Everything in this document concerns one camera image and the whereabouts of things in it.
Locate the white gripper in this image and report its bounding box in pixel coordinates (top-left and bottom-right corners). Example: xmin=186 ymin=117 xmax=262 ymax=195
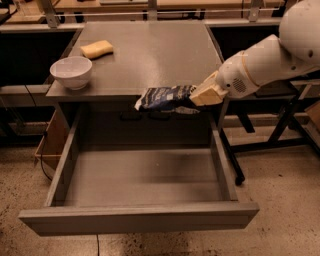
xmin=189 ymin=51 xmax=259 ymax=106

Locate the blue chip bag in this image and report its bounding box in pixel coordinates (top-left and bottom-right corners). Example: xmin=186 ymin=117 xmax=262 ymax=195
xmin=135 ymin=85 xmax=199 ymax=114

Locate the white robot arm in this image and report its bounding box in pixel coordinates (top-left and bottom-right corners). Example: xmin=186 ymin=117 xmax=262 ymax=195
xmin=190 ymin=0 xmax=320 ymax=106

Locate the grey open top drawer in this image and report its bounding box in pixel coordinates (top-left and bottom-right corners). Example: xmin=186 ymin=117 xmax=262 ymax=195
xmin=19 ymin=117 xmax=259 ymax=236

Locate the grey cabinet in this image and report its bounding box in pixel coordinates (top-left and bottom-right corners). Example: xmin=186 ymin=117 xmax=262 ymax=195
xmin=48 ymin=21 xmax=222 ymax=147

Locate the yellow sponge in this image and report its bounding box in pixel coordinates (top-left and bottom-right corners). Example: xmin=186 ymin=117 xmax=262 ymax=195
xmin=80 ymin=40 xmax=113 ymax=59

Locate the white bowl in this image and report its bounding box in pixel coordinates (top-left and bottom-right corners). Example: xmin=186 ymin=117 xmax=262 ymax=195
xmin=50 ymin=56 xmax=93 ymax=90

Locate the black table leg frame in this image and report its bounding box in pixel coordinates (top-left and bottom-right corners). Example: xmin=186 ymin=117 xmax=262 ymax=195
xmin=219 ymin=97 xmax=320 ymax=186

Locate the black drawer handle right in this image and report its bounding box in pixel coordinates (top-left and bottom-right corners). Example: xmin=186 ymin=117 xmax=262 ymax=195
xmin=148 ymin=111 xmax=171 ymax=121

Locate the black drawer handle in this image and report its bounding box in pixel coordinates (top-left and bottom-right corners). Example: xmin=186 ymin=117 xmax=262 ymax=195
xmin=148 ymin=111 xmax=171 ymax=121
xmin=120 ymin=111 xmax=142 ymax=121

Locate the black drawer handle left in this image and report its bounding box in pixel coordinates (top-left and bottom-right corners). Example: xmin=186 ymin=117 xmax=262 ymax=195
xmin=120 ymin=111 xmax=142 ymax=121

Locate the black cable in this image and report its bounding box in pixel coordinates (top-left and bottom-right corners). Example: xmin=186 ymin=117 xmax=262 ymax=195
xmin=24 ymin=84 xmax=54 ymax=182

